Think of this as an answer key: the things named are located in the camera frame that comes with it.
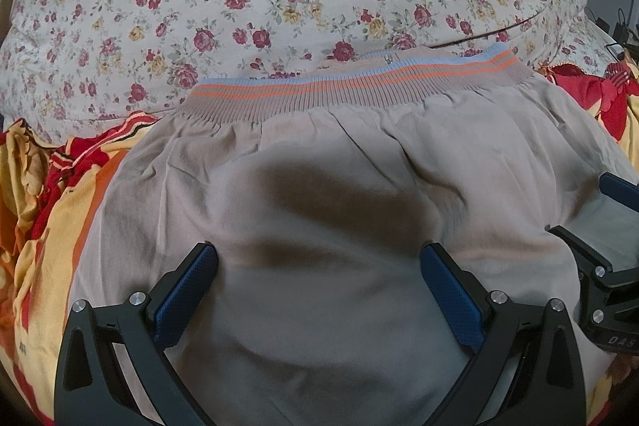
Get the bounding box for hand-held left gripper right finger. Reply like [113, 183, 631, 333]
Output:
[420, 242, 586, 426]

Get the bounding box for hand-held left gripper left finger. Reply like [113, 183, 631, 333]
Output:
[54, 242, 219, 426]

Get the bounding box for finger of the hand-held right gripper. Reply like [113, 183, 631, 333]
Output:
[599, 171, 639, 214]
[548, 224, 613, 278]

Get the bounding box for beige zip jacket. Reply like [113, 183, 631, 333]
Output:
[67, 47, 639, 426]

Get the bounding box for red yellow orange blanket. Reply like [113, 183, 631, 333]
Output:
[0, 59, 639, 426]

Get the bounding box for tangled black cables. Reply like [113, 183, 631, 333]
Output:
[586, 7, 636, 60]

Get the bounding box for thin black cable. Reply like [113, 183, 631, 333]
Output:
[424, 7, 546, 51]

